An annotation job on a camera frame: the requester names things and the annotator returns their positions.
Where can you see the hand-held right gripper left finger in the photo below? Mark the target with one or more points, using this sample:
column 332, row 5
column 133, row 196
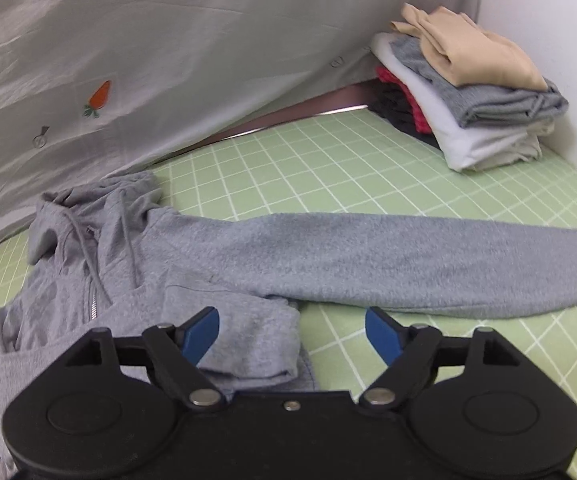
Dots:
column 203, row 332

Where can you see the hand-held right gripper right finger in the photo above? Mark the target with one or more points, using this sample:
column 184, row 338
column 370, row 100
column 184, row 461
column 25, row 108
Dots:
column 381, row 332

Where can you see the grey zip hoodie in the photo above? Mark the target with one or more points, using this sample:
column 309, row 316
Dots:
column 268, row 245

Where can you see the stack of folded clothes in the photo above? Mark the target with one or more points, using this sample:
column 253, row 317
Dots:
column 478, row 142

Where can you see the black folded garment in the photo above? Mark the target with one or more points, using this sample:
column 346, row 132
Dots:
column 393, row 107

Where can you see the red folded garment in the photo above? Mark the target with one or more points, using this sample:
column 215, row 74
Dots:
column 408, row 97

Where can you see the grey folded garment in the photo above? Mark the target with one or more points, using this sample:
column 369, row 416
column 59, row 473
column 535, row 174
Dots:
column 493, row 102

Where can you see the grey carrot print quilt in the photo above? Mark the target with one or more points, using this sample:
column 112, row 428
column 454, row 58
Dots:
column 168, row 60

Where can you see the beige folded garment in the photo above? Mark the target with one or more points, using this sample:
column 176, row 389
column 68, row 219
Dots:
column 468, row 55

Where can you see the brown bed rail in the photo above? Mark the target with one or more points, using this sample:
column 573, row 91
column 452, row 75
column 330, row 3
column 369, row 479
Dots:
column 293, row 112

